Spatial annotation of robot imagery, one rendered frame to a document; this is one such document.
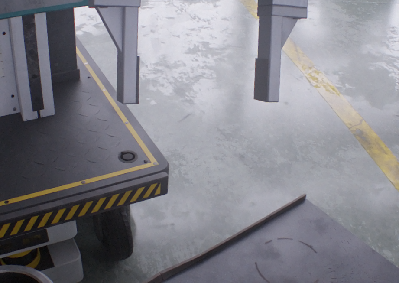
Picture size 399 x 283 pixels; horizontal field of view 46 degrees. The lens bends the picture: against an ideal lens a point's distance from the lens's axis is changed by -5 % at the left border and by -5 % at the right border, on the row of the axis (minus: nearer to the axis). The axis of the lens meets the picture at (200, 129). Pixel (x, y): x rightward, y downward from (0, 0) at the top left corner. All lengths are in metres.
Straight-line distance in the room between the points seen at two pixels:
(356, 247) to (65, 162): 0.63
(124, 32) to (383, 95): 1.85
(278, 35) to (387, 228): 1.11
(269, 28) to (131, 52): 0.13
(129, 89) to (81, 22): 2.20
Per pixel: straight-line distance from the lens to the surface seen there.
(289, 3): 0.46
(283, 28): 0.47
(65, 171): 1.04
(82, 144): 1.11
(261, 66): 0.46
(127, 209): 1.18
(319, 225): 1.06
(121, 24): 0.41
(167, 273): 0.91
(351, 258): 1.01
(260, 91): 0.47
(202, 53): 2.26
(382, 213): 1.55
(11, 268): 0.59
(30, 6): 0.88
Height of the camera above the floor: 0.97
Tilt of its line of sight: 34 degrees down
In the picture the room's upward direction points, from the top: 5 degrees clockwise
